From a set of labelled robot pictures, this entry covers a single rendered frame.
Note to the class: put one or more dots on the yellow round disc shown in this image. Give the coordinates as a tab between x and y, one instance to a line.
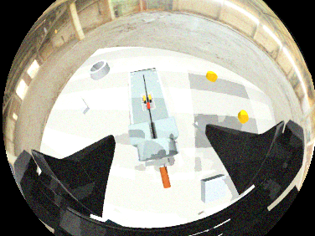
211	76
243	117

